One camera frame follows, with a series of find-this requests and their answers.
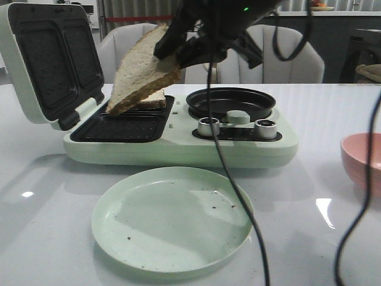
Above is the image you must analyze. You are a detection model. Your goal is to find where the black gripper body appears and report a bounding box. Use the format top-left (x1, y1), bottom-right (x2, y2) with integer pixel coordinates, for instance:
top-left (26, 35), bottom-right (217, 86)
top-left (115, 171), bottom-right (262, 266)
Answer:
top-left (182, 1), bottom-right (281, 69)

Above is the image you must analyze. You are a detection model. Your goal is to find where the fruit bowl on counter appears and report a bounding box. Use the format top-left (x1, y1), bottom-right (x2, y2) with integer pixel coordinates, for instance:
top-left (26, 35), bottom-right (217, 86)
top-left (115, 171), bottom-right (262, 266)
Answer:
top-left (310, 0), bottom-right (335, 11)

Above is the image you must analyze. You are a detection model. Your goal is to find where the pink bowl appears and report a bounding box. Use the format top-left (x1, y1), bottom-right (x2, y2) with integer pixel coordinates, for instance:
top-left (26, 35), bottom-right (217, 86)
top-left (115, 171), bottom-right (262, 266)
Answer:
top-left (341, 133), bottom-right (380, 197)

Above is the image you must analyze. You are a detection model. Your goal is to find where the right grey upholstered chair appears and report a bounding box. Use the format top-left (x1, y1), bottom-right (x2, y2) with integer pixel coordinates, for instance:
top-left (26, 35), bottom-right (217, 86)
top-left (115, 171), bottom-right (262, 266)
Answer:
top-left (217, 24), bottom-right (325, 84)

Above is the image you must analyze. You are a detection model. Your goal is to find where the left grey upholstered chair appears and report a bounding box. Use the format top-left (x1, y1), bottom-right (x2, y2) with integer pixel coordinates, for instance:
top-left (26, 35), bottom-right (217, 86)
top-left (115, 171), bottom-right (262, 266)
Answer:
top-left (98, 23), bottom-right (161, 84)

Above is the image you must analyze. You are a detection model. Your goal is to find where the left silver control knob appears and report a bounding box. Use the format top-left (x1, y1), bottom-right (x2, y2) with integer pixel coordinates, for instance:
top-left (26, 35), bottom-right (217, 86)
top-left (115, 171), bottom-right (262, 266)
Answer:
top-left (197, 117), bottom-right (220, 137)

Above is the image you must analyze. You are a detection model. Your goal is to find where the right silver control knob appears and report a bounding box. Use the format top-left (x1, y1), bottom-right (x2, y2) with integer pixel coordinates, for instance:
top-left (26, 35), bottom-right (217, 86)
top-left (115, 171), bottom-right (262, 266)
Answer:
top-left (254, 119), bottom-right (277, 139)

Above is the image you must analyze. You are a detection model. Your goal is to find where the silver control knob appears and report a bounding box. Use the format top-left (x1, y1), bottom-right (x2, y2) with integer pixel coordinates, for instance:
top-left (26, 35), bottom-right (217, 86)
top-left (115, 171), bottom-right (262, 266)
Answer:
top-left (197, 117), bottom-right (220, 137)
top-left (254, 119), bottom-right (277, 139)

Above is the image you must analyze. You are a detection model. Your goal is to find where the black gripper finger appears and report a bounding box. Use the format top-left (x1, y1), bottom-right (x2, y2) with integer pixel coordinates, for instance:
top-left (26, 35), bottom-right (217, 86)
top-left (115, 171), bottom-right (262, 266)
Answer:
top-left (154, 5), bottom-right (202, 60)
top-left (175, 35), bottom-right (234, 69)

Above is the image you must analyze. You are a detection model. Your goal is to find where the black round frying pan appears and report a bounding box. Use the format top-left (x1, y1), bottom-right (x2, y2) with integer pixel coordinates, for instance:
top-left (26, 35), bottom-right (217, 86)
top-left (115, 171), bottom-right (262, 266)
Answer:
top-left (186, 87), bottom-right (276, 122)

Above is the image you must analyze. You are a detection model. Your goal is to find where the white bread slice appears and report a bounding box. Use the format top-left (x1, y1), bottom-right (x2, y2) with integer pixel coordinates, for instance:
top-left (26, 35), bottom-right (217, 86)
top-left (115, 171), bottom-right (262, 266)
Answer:
top-left (134, 89), bottom-right (166, 110)
top-left (106, 24), bottom-right (181, 116)

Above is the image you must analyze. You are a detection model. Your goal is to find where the mint green sandwich maker lid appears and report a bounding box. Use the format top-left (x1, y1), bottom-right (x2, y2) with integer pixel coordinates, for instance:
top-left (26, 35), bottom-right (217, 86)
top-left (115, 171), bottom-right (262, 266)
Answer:
top-left (1, 2), bottom-right (104, 130)

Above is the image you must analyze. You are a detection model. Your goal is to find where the beige cushion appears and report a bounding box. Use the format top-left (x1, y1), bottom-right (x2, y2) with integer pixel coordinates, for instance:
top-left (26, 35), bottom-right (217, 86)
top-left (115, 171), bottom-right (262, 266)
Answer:
top-left (355, 64), bottom-right (381, 84)

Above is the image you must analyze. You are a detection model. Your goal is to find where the black cable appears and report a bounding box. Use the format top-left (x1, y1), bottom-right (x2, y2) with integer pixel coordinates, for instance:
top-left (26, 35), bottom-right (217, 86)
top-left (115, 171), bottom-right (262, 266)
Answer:
top-left (205, 41), bottom-right (272, 286)
top-left (272, 0), bottom-right (381, 286)

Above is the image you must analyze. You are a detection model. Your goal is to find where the dark grey counter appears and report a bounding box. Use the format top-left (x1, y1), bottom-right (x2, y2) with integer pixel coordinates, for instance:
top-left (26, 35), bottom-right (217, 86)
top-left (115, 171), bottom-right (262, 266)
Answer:
top-left (267, 11), bottom-right (381, 84)

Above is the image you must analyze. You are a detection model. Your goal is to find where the mint green round plate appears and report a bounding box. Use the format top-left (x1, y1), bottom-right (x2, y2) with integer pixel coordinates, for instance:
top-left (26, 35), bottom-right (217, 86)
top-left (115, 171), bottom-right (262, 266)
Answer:
top-left (92, 167), bottom-right (252, 276)

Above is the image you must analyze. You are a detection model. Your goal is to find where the mint green breakfast maker base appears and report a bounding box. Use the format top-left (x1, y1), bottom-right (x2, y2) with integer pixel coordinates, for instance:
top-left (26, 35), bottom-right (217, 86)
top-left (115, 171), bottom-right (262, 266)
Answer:
top-left (63, 95), bottom-right (298, 169)

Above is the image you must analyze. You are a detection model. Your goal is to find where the grey upholstered chair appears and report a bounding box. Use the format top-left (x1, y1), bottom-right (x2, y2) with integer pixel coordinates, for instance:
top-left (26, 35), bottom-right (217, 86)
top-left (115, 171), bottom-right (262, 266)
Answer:
top-left (217, 24), bottom-right (325, 84)
top-left (98, 23), bottom-right (161, 84)

